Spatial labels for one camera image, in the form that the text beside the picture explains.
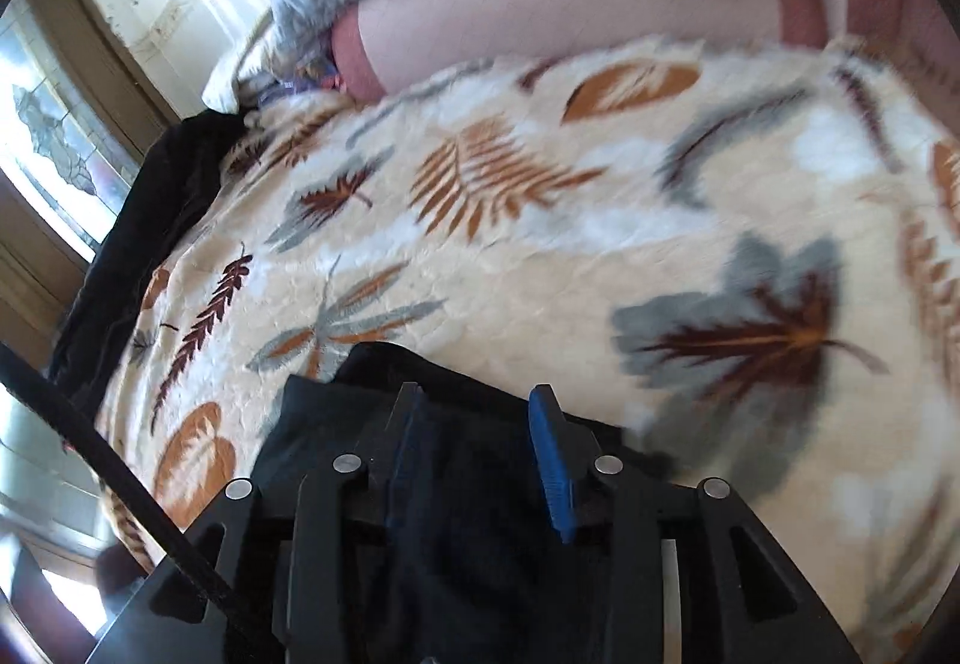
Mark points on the white pillow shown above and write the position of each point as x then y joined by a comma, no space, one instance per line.
232,71

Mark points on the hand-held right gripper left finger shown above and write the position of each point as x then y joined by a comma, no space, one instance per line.
409,443

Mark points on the black jacket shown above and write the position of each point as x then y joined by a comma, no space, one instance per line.
142,236

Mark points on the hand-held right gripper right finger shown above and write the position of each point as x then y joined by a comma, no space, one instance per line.
551,461

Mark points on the stained glass window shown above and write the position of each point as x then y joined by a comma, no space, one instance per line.
56,131

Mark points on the cream leaf print blanket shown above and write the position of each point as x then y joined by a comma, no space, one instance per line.
600,221

